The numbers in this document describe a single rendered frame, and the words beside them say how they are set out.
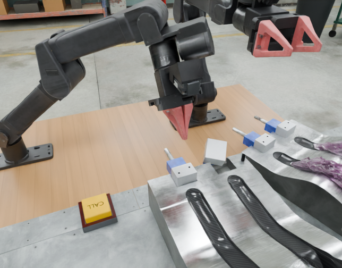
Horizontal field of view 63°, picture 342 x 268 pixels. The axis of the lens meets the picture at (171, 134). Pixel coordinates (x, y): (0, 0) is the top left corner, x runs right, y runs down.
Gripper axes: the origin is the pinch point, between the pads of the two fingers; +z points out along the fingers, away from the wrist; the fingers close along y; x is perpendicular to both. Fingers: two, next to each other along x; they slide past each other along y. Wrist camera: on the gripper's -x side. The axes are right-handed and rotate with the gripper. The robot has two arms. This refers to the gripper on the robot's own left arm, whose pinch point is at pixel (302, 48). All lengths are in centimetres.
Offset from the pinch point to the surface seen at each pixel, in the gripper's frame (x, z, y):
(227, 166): 33.4, -6.8, -6.2
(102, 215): 37, -5, -39
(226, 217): 30.9, 8.4, -15.3
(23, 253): 40, -3, -57
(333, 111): 123, -109, 175
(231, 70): 126, -220, 134
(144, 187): 39.9, -12.5, -27.3
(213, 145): 27.2, -9.3, -9.7
